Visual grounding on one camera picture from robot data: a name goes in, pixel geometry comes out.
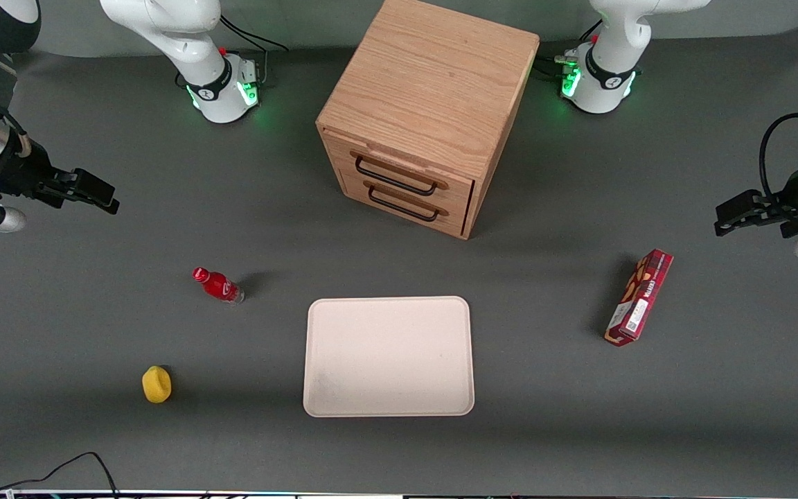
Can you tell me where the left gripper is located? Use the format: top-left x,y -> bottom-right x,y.
715,156 -> 798,263

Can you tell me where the red snack box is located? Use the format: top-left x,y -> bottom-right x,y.
604,249 -> 674,347

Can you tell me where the beige plastic tray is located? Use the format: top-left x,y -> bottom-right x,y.
303,296 -> 475,418

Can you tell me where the wooden drawer with black handle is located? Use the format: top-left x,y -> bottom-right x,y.
321,127 -> 476,209
339,170 -> 470,240

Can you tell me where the small red bottle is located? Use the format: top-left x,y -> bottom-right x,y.
193,267 -> 245,304

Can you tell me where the black base power cable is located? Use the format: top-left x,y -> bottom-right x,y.
219,14 -> 290,53

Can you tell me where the wooden drawer cabinet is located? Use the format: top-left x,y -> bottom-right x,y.
316,0 -> 540,240

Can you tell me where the yellow lemon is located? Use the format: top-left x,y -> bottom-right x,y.
141,365 -> 172,404

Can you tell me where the black cable at table edge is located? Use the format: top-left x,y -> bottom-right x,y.
0,452 -> 119,499

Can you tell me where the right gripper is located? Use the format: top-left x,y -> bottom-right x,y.
0,141 -> 121,234

